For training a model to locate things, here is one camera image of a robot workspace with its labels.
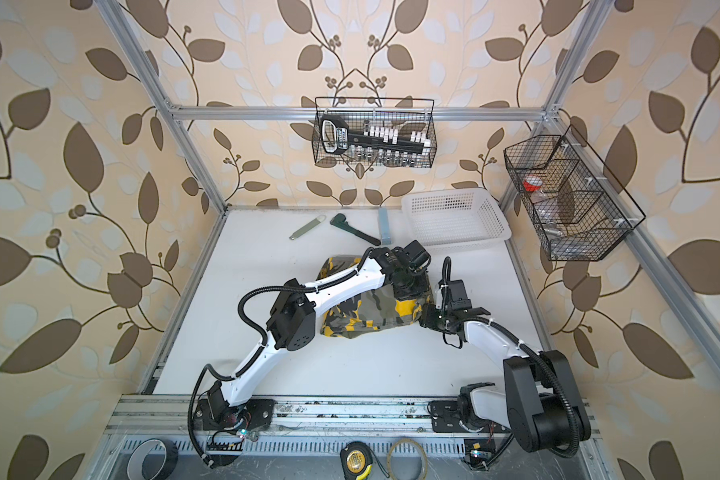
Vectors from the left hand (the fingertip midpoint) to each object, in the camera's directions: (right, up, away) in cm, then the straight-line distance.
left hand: (434, 293), depth 86 cm
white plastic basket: (+14, +25, +31) cm, 42 cm away
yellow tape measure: (-22, -34, -19) cm, 45 cm away
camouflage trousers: (-20, -5, -1) cm, 20 cm away
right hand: (-2, -9, +4) cm, 10 cm away
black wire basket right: (+39, +25, -3) cm, 46 cm away
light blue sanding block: (-14, +21, +24) cm, 35 cm away
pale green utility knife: (-39, +23, +30) cm, 54 cm away
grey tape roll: (-71, -37, -16) cm, 81 cm away
